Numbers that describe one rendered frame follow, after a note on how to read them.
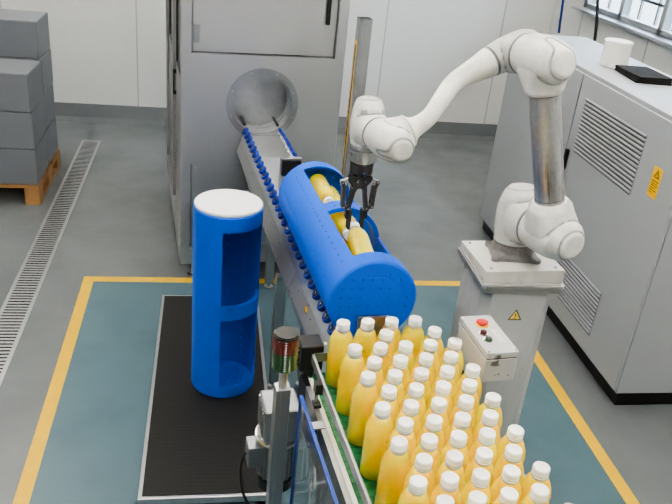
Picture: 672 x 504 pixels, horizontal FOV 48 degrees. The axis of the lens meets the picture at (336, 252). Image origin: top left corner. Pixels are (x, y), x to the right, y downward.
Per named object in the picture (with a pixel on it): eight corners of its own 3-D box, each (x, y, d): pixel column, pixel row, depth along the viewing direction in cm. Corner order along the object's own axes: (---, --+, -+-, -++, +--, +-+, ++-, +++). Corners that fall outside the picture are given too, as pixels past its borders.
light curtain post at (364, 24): (334, 330, 419) (369, 17, 344) (337, 336, 414) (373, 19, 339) (324, 330, 418) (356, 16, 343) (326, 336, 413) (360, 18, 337)
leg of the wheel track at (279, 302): (278, 383, 371) (286, 271, 343) (280, 390, 366) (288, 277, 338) (266, 384, 369) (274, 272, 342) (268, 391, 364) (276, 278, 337)
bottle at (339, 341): (353, 385, 225) (360, 330, 216) (333, 391, 221) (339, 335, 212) (340, 372, 230) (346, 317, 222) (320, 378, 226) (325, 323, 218)
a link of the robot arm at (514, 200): (519, 230, 291) (527, 176, 282) (548, 247, 275) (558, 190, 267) (484, 234, 285) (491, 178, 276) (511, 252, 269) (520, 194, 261)
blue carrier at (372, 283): (341, 225, 317) (350, 161, 305) (408, 339, 242) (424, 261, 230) (274, 224, 310) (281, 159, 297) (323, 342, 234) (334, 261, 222)
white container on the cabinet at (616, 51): (619, 63, 437) (625, 38, 430) (632, 70, 423) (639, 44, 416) (593, 62, 434) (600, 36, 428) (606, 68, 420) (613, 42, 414)
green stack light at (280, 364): (294, 358, 189) (295, 341, 187) (299, 373, 184) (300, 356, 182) (269, 359, 188) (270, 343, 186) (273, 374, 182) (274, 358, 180)
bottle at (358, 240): (367, 281, 241) (353, 240, 255) (383, 267, 238) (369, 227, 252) (352, 271, 236) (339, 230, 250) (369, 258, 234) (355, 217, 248)
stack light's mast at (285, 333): (292, 377, 192) (296, 324, 185) (297, 392, 187) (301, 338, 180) (268, 379, 190) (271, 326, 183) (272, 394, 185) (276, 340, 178)
